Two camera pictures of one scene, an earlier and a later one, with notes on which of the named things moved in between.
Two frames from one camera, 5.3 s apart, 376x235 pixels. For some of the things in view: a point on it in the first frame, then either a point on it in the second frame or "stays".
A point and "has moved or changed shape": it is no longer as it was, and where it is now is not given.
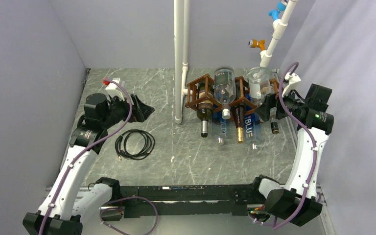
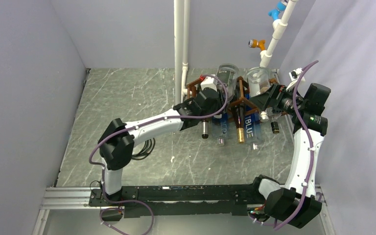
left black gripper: [140, 111] -> [220, 104]
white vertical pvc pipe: [181, 29] stays
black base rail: [229, 200] stays
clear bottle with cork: [259, 82] stays
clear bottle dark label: [224, 88] has moved or changed shape
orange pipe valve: [257, 43] stays
